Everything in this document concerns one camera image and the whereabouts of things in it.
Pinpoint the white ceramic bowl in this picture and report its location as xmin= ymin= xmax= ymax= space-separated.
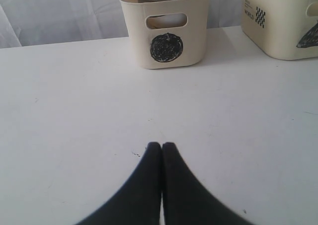
xmin=146 ymin=13 xmax=187 ymax=29

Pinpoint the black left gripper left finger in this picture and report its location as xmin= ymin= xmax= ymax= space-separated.
xmin=78 ymin=142 xmax=162 ymax=225

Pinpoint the white curtain backdrop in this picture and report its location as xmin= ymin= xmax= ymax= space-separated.
xmin=0 ymin=0 xmax=242 ymax=47

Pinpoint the cream bin with circle mark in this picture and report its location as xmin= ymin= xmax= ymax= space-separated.
xmin=120 ymin=0 xmax=210 ymax=69

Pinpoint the cream bin with triangle mark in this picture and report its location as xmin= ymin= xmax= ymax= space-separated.
xmin=241 ymin=0 xmax=318 ymax=60

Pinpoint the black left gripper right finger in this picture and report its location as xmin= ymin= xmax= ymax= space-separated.
xmin=162 ymin=142 xmax=251 ymax=225

